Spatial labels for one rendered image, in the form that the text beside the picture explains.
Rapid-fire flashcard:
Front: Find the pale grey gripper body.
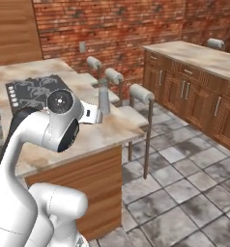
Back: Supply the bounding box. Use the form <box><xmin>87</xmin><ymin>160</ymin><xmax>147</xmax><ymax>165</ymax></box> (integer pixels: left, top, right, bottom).
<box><xmin>94</xmin><ymin>107</ymin><xmax>104</xmax><ymax>125</ymax></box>

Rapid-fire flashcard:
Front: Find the grey padded bar stool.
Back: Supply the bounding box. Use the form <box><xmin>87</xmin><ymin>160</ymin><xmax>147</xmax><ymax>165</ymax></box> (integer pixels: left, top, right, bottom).
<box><xmin>117</xmin><ymin>83</ymin><xmax>156</xmax><ymax>180</ymax></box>
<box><xmin>78</xmin><ymin>55</ymin><xmax>103</xmax><ymax>89</ymax></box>
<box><xmin>103</xmin><ymin>67</ymin><xmax>125</xmax><ymax>108</ymax></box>
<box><xmin>206</xmin><ymin>38</ymin><xmax>226</xmax><ymax>51</ymax></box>

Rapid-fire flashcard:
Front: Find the black hob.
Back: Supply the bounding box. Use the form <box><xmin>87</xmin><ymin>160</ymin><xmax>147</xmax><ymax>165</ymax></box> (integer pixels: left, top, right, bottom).
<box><xmin>5</xmin><ymin>74</ymin><xmax>73</xmax><ymax>116</ymax></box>

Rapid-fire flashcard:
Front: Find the wooden island cabinet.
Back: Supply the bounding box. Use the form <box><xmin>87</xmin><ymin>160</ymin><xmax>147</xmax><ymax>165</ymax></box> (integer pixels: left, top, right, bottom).
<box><xmin>24</xmin><ymin>144</ymin><xmax>124</xmax><ymax>241</ymax></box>

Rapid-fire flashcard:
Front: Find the wooden cupboard run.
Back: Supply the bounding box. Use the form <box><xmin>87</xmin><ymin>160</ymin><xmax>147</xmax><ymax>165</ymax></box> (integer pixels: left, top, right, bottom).
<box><xmin>142</xmin><ymin>40</ymin><xmax>230</xmax><ymax>156</ymax></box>

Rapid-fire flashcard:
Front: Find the tall wooden cabinet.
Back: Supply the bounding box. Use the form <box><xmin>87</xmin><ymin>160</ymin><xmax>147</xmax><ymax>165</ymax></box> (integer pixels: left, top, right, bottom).
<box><xmin>0</xmin><ymin>0</ymin><xmax>44</xmax><ymax>68</ymax></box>

